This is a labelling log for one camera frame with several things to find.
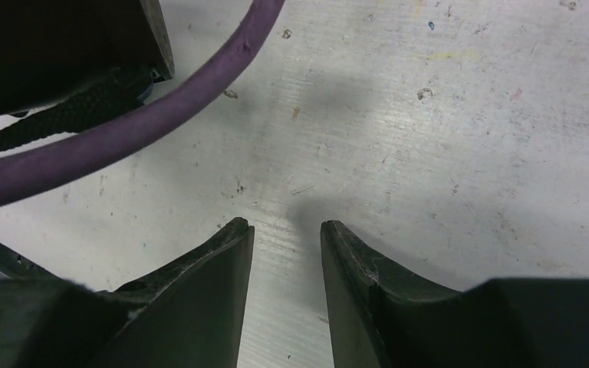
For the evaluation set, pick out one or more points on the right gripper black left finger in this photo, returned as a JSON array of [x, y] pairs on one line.
[[187, 313]]

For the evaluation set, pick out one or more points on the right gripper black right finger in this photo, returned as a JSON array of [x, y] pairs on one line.
[[381, 314]]

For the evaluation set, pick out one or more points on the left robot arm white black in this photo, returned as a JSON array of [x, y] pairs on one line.
[[68, 66]]

